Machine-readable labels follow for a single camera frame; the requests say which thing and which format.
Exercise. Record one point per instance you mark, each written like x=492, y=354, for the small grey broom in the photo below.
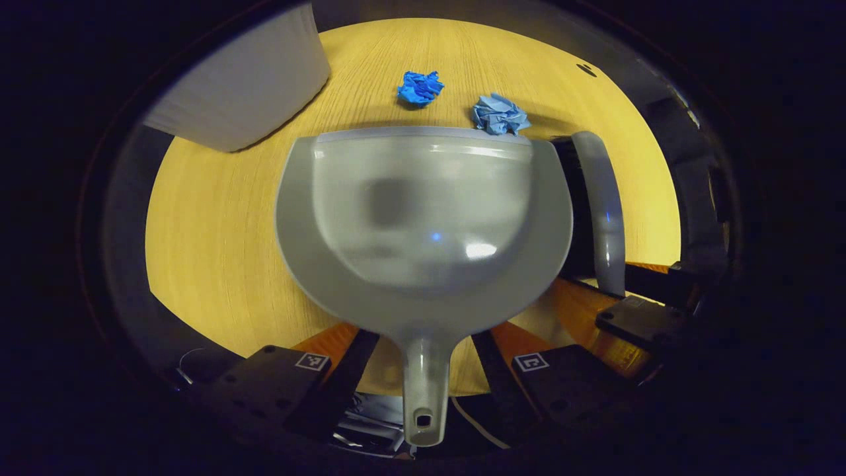
x=605, y=211

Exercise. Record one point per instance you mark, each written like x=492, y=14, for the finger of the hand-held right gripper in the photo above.
x=641, y=320
x=661, y=284

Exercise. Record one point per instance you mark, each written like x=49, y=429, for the light blue paper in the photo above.
x=500, y=114

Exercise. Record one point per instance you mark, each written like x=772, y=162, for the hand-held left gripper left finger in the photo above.
x=344, y=383

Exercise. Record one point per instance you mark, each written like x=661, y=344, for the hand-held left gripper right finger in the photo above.
x=505, y=383

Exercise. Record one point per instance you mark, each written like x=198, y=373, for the grey dustpan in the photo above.
x=423, y=218

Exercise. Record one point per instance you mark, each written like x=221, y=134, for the white garbage bin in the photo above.
x=244, y=86

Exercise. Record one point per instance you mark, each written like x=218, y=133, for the dark blue paper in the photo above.
x=420, y=88

